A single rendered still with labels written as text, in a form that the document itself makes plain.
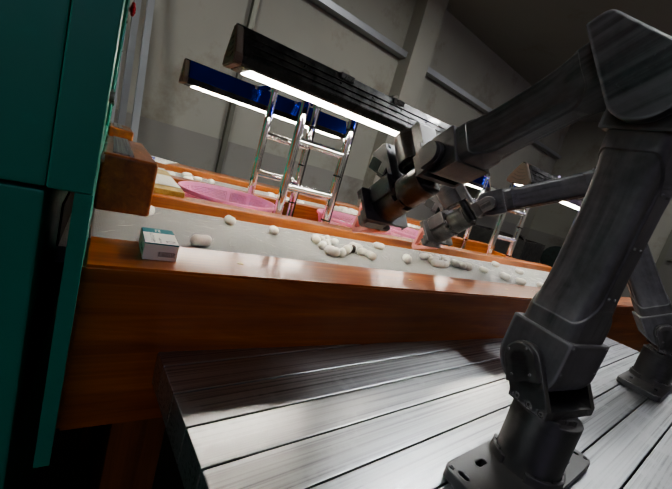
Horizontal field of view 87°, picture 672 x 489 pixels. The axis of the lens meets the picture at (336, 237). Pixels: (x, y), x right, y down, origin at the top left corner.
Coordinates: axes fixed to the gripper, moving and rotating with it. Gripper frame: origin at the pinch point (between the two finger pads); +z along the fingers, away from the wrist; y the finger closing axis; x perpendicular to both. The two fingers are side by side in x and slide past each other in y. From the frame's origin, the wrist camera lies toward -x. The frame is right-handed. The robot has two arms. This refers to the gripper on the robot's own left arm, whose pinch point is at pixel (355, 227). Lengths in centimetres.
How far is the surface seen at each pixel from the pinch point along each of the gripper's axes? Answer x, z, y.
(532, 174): -28, -8, -72
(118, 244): 11.4, -5.6, 40.6
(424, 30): -314, 92, -220
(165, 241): 12.0, -9.4, 36.3
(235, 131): -193, 198, -48
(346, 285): 16.0, -10.8, 12.6
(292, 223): -10.5, 21.4, 2.1
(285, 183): -21.2, 20.1, 4.0
